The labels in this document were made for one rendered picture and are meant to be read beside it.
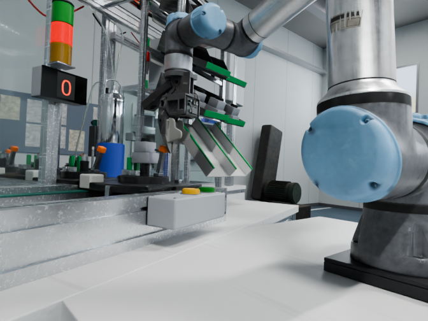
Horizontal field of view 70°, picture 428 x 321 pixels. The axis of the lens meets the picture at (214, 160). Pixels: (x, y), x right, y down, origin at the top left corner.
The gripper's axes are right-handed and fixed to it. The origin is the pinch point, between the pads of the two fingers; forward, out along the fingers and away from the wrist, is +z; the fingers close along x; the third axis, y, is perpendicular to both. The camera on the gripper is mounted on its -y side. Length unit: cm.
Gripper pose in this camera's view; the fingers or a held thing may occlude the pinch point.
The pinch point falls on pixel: (169, 148)
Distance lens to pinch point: 83.2
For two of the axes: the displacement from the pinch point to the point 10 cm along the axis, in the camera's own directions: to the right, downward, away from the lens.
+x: 4.9, 0.3, 8.7
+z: -0.4, 10.0, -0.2
